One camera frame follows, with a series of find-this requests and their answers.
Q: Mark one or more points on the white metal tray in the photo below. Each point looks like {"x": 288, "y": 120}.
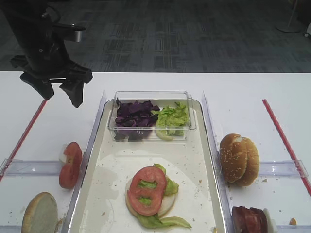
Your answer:
{"x": 101, "y": 206}

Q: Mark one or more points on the red strip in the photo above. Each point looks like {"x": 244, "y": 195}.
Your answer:
{"x": 286, "y": 145}
{"x": 21, "y": 140}

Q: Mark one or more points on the right clear vertical rail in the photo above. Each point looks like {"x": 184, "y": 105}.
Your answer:
{"x": 225, "y": 210}

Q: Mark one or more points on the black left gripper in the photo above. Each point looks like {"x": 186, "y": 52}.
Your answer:
{"x": 45, "y": 58}

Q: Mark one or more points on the left clear vertical rail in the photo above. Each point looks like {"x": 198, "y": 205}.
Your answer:
{"x": 83, "y": 168}

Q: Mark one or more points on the clear vertical rail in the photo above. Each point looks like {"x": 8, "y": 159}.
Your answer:
{"x": 83, "y": 168}
{"x": 225, "y": 210}

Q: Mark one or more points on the sesame bun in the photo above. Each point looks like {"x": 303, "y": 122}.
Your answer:
{"x": 233, "y": 157}
{"x": 252, "y": 166}

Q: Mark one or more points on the sesame bun rear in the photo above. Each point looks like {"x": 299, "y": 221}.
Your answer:
{"x": 252, "y": 166}

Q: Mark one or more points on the lettuce leaf on bun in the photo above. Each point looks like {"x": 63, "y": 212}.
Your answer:
{"x": 155, "y": 221}

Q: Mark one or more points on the upper left clear rail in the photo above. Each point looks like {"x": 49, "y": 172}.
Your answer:
{"x": 30, "y": 168}

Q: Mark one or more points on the bottom bun on tray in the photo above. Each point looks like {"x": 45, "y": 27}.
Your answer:
{"x": 167, "y": 202}

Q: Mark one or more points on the orange food crumb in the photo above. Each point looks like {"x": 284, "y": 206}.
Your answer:
{"x": 293, "y": 221}

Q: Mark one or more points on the lower left clear rail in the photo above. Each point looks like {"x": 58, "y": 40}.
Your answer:
{"x": 10, "y": 229}

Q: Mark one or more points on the bacon meat stack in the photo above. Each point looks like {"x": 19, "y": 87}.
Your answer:
{"x": 250, "y": 220}

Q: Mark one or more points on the green lettuce in container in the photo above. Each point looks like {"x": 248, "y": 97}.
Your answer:
{"x": 169, "y": 119}

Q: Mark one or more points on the right red strip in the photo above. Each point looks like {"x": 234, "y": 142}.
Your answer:
{"x": 286, "y": 145}

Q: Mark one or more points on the left red strip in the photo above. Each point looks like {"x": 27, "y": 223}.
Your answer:
{"x": 21, "y": 140}

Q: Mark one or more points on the tomato slice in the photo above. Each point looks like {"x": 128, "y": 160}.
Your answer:
{"x": 147, "y": 201}

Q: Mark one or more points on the white pusher block tomato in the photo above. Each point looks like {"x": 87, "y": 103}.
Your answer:
{"x": 62, "y": 156}

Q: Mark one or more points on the floor stand base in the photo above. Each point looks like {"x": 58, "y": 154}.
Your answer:
{"x": 291, "y": 26}

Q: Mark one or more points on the white pusher block meat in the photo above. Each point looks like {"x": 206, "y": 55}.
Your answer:
{"x": 271, "y": 224}

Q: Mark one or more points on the standing bun half left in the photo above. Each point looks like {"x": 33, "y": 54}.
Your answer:
{"x": 41, "y": 214}

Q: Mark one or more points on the sesame bun front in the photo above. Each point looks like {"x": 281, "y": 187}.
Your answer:
{"x": 233, "y": 157}

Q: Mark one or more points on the purple cabbage pieces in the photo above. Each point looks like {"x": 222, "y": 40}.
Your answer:
{"x": 134, "y": 114}

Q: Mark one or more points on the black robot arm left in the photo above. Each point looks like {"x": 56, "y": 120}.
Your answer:
{"x": 45, "y": 60}

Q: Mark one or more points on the clear plastic container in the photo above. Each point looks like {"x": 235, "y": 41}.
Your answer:
{"x": 159, "y": 98}

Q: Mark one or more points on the lower right clear rail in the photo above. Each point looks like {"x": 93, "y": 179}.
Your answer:
{"x": 293, "y": 228}

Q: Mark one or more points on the upper right clear rail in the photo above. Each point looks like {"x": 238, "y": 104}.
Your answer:
{"x": 289, "y": 168}

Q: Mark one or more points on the standing tomato slices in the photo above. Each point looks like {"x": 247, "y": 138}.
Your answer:
{"x": 70, "y": 171}

